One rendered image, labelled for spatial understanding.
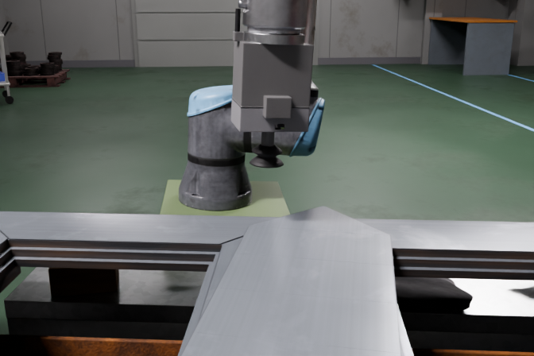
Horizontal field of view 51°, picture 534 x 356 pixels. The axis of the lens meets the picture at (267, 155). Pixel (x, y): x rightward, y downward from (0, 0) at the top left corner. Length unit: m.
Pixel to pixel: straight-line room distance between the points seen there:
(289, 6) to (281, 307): 0.32
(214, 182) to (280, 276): 0.51
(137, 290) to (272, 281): 0.39
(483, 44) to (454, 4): 1.73
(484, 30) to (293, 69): 8.53
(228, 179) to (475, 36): 8.15
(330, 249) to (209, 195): 0.47
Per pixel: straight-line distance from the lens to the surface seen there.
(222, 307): 0.56
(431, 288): 0.91
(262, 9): 0.65
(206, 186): 1.10
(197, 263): 0.69
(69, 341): 0.77
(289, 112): 0.65
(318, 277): 0.61
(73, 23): 10.08
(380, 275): 0.62
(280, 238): 0.70
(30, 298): 0.97
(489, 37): 9.21
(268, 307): 0.56
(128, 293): 0.94
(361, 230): 0.73
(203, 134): 1.08
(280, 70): 0.66
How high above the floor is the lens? 1.13
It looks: 16 degrees down
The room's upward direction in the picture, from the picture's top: straight up
